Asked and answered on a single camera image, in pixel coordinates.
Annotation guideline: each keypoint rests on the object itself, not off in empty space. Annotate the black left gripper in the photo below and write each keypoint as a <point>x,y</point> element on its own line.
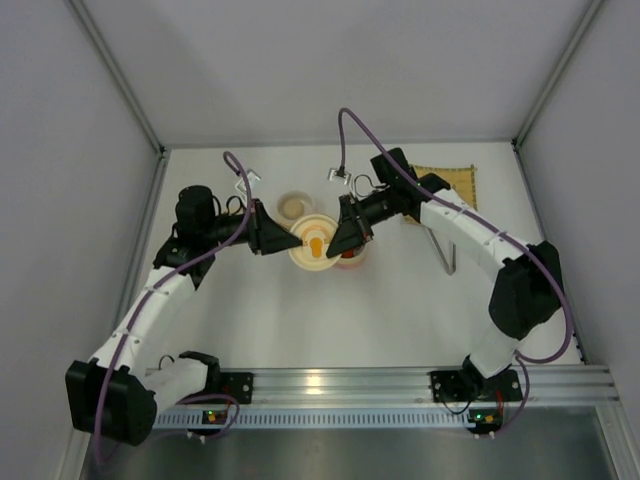
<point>255,226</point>

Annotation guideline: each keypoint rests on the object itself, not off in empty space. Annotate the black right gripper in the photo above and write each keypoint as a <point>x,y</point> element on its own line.
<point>351,216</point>

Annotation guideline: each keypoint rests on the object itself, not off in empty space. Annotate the white steamed bun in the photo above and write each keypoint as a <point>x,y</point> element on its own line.
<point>292,208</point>

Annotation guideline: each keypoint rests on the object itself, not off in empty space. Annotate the cream lunch box lid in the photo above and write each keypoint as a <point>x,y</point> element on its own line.
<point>316,231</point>

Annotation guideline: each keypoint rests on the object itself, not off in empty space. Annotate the steel food tongs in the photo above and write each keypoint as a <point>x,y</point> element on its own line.
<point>446,253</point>

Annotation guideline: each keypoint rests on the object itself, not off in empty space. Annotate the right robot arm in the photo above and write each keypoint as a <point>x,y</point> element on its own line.
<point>527,278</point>

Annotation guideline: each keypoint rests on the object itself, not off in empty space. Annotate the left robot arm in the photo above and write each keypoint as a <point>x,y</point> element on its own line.
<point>113,394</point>

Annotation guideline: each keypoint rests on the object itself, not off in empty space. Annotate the orange lunch box bowl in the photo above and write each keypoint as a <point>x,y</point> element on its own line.
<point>310,206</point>

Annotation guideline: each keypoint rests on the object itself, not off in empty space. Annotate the pink lunch box bowl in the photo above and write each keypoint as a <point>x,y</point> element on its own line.
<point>352,259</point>

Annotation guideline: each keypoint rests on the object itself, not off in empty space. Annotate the woven bamboo tray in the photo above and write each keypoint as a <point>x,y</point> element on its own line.
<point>461,180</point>

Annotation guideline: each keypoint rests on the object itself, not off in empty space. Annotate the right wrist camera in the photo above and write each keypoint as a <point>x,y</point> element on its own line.
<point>339,175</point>

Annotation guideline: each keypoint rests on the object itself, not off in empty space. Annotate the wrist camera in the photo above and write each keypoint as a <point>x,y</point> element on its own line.
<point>339,175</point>
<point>242,185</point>

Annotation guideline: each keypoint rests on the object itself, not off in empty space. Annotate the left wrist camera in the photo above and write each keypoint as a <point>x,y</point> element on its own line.
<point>242,185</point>

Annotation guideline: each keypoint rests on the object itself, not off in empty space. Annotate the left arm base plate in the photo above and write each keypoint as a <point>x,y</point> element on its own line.
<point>238,384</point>

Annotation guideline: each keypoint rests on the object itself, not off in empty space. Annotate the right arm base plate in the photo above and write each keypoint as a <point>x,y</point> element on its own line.
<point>455,385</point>

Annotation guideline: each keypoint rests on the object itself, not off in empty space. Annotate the slotted cable duct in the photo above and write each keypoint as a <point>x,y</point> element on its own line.
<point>314,418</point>

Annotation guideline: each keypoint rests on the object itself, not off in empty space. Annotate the aluminium mounting rail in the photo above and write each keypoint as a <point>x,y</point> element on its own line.
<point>551,385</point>

